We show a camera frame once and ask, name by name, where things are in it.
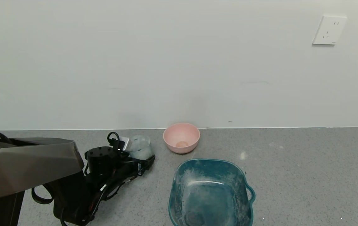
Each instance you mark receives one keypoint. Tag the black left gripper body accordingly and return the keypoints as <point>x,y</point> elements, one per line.
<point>140,166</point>

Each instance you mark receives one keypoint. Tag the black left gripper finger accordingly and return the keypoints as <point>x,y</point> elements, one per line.
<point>147,161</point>

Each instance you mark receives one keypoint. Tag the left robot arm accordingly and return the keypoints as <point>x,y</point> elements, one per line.
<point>24,163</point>

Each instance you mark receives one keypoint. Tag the pink bowl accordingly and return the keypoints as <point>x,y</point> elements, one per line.
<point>178,133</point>

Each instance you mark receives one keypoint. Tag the teal square plastic tray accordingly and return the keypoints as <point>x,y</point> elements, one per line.
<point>210,188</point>

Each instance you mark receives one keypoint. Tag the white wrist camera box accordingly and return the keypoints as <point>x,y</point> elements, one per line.
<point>125,142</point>

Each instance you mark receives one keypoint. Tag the white wall socket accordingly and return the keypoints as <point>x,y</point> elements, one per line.
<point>329,30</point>

